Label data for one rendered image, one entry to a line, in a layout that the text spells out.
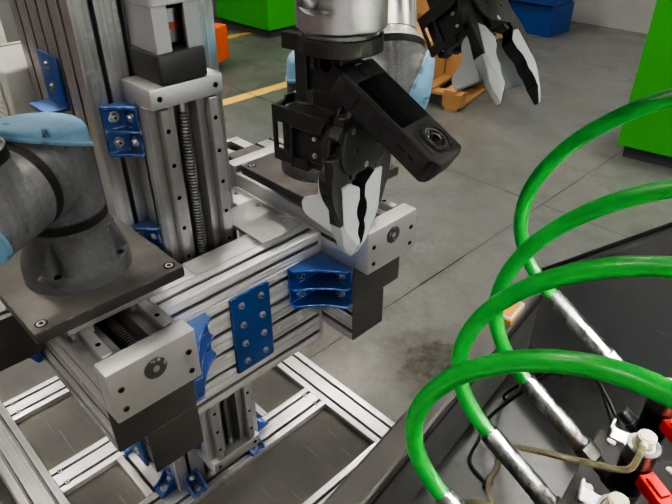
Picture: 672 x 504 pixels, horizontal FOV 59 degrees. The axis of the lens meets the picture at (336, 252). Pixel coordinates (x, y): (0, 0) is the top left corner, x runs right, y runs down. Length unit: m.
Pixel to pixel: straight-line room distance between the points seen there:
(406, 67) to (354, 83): 0.60
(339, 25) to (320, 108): 0.08
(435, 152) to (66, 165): 0.51
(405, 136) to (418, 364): 1.81
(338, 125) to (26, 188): 0.41
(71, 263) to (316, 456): 1.00
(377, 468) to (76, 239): 0.50
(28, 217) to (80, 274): 0.15
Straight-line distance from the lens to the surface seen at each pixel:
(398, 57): 1.10
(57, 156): 0.83
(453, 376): 0.42
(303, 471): 1.67
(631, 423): 0.71
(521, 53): 0.77
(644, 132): 4.05
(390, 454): 0.76
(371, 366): 2.22
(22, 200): 0.77
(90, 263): 0.90
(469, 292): 2.62
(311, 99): 0.54
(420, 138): 0.48
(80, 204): 0.87
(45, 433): 1.92
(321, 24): 0.49
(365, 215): 0.58
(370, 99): 0.49
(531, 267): 0.64
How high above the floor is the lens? 1.55
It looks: 33 degrees down
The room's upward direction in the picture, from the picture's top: straight up
